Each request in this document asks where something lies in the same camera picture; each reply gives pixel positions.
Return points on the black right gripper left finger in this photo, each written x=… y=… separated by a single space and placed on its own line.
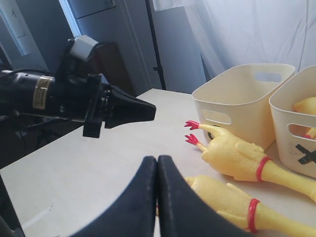
x=133 y=213

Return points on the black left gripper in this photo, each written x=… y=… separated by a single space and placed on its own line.
x=89 y=101

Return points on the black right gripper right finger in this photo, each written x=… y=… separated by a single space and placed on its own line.
x=182 y=213

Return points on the yellow rubber chicken front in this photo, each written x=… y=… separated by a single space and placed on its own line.
x=242 y=210

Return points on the yellow rubber chicken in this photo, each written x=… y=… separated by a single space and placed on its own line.
x=244 y=161
x=242 y=210

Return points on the headless yellow rubber chicken body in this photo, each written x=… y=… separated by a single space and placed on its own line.
x=307 y=106

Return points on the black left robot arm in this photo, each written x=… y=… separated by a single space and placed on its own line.
x=16 y=91

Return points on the black light stand pole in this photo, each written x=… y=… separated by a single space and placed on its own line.
x=158 y=68

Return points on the yellow rubber chicken rear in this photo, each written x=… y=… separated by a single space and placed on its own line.
x=244 y=161

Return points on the white backdrop curtain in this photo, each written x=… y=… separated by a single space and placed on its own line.
x=199 y=39

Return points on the cream bin marked circle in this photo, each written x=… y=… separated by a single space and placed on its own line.
x=238 y=100

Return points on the cream bin marked cross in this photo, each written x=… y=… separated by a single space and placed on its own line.
x=296 y=152

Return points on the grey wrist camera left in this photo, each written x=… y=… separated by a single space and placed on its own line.
x=83 y=47

